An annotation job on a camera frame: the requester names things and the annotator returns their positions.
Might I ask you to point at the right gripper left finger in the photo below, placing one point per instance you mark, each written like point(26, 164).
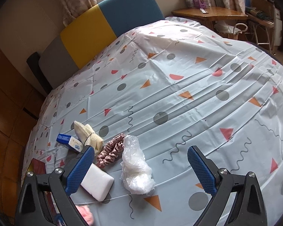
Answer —
point(32, 208)

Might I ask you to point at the grey yellow blue headboard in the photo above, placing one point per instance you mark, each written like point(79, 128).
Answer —
point(90, 33)

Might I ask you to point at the clear plastic bag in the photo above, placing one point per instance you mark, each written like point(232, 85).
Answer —
point(136, 173)

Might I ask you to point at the wooden wardrobe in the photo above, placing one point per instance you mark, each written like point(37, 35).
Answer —
point(20, 105)

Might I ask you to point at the pink fluffy sock roll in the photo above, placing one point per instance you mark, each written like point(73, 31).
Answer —
point(86, 214)

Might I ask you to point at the wooden side desk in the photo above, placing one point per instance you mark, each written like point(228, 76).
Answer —
point(213, 14)

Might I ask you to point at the patterned white bed sheet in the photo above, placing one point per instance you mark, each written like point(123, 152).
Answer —
point(172, 84)

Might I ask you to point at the red box with gold interior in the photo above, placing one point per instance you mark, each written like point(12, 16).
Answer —
point(37, 167)

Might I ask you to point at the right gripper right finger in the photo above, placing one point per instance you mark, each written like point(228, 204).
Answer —
point(248, 207)

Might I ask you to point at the beige mesh cloth roll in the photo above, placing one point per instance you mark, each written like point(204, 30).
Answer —
point(88, 136)

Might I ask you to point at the pink satin scrunchie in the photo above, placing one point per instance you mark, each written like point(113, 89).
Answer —
point(111, 151)

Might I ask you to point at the blue tissue packet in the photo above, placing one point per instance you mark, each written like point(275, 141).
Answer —
point(70, 142)

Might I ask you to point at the purple box on desk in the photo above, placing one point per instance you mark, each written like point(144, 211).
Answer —
point(202, 3)

